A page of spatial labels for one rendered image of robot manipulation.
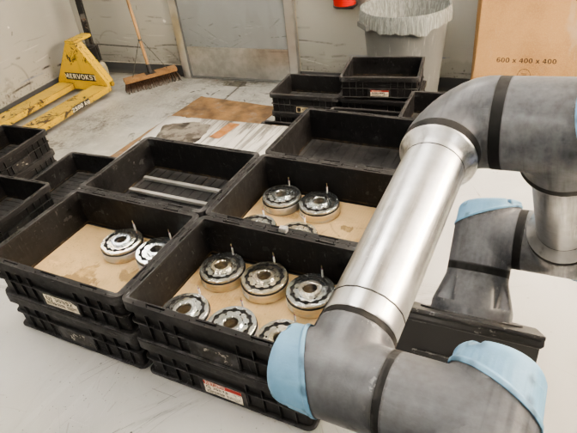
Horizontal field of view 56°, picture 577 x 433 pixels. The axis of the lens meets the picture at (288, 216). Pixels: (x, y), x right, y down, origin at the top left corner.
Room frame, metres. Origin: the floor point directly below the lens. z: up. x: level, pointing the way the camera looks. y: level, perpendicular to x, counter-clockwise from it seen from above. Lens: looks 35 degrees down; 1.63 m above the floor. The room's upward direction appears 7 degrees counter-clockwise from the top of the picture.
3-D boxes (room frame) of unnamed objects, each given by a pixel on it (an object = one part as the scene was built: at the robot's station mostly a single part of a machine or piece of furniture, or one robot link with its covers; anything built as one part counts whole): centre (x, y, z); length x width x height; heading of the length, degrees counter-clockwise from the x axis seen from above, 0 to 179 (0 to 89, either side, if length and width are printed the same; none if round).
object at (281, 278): (0.88, 0.07, 0.86); 0.10 x 0.10 x 0.01
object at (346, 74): (2.67, -0.58, 0.37); 0.42 x 0.34 x 0.46; 63
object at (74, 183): (2.16, 0.97, 0.31); 0.40 x 0.30 x 0.34; 153
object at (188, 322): (0.82, 0.10, 0.92); 0.40 x 0.30 x 0.02; 60
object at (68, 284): (1.02, 0.45, 0.92); 0.40 x 0.30 x 0.02; 60
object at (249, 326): (0.75, 0.14, 0.86); 0.10 x 0.10 x 0.01
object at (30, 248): (1.02, 0.45, 0.87); 0.40 x 0.30 x 0.11; 60
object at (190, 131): (1.99, 0.38, 0.71); 0.22 x 0.19 x 0.01; 63
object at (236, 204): (1.08, -0.05, 0.87); 0.40 x 0.30 x 0.11; 60
